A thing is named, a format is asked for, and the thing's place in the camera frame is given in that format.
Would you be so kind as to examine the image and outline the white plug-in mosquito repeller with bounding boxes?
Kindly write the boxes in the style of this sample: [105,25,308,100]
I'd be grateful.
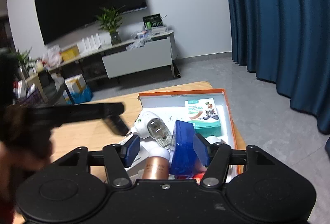
[129,110,172,149]

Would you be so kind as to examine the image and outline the green plant on side table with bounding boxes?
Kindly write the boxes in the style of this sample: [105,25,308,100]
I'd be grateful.
[11,48,33,79]

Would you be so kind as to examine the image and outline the blue plastic bag on floor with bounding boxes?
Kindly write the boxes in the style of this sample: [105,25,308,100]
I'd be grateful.
[66,84,93,104]

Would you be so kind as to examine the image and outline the potted green plant on cabinet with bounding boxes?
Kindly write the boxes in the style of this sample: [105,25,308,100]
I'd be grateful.
[96,6,123,45]

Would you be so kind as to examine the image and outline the white plastic bag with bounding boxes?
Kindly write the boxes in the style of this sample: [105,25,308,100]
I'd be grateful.
[42,45,62,68]

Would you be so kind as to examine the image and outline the red blue playing card box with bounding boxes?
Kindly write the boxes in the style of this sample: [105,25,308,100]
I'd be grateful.
[168,172,205,185]

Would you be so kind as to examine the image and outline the dark glass side table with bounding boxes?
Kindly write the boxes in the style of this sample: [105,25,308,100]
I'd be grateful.
[18,70,75,106]

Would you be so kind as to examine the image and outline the black wall charger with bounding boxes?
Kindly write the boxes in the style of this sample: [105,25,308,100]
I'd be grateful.
[103,116,129,136]

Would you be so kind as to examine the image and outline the blue floss pick box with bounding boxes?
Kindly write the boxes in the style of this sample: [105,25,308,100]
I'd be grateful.
[170,120,206,177]

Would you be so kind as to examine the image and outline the black green display card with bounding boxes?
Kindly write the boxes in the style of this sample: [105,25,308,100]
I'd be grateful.
[143,13,163,30]

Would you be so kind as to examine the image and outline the teal bandage box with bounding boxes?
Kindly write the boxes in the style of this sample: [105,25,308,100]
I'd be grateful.
[185,98,222,137]

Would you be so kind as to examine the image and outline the cardboard boxes on floor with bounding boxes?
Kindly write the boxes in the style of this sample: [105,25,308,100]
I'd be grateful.
[64,74,86,94]

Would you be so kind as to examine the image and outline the white wifi router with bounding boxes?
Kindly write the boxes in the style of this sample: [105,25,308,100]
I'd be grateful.
[77,33,102,55]

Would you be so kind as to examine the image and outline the rose gold cream tube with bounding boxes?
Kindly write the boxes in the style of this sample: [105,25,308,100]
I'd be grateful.
[142,147,170,180]

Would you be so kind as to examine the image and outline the clear plastic bags on cabinet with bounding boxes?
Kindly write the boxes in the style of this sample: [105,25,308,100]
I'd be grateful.
[126,30,152,51]

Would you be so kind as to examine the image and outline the white charger retail box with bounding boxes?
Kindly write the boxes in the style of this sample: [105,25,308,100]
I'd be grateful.
[125,142,149,178]

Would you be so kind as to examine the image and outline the dark blue curtain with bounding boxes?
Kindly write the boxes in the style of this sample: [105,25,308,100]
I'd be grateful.
[228,0,329,134]

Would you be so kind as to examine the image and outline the purple storage basket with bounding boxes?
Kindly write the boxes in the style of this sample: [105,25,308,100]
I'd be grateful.
[13,80,44,107]

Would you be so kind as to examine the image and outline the operator left hand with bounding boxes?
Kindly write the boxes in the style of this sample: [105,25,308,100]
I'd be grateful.
[1,141,53,223]

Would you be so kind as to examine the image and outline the yellow cardboard box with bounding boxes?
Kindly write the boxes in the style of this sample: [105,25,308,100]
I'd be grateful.
[61,45,80,62]

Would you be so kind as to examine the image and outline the orange white cardboard tray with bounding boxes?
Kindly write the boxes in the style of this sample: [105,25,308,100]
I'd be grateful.
[129,89,238,180]

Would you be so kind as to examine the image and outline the white tv cabinet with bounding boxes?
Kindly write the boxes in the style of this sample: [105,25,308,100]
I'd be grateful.
[49,31,180,83]

